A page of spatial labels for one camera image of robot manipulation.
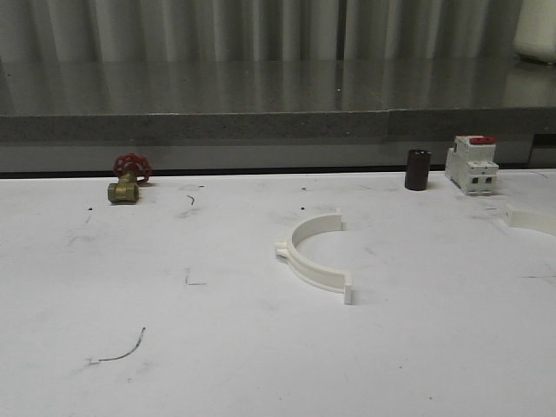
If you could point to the brass valve red handwheel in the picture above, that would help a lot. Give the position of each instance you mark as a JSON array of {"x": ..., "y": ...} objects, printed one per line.
[{"x": 132, "y": 171}]

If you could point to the grey stone counter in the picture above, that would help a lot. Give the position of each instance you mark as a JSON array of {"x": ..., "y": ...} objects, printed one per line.
[{"x": 76, "y": 118}]

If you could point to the dark brown cylinder capacitor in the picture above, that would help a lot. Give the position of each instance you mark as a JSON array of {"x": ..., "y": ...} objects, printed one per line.
[{"x": 418, "y": 166}]

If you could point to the white half-ring pipe clamp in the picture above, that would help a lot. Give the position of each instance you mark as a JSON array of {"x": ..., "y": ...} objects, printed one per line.
[
  {"x": 324, "y": 277},
  {"x": 542, "y": 222}
]

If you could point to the white container in background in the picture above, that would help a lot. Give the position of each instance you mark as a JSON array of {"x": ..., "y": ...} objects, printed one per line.
[{"x": 535, "y": 32}]

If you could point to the white circuit breaker red switch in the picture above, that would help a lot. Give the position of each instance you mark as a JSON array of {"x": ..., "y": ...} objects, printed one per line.
[{"x": 470, "y": 164}]

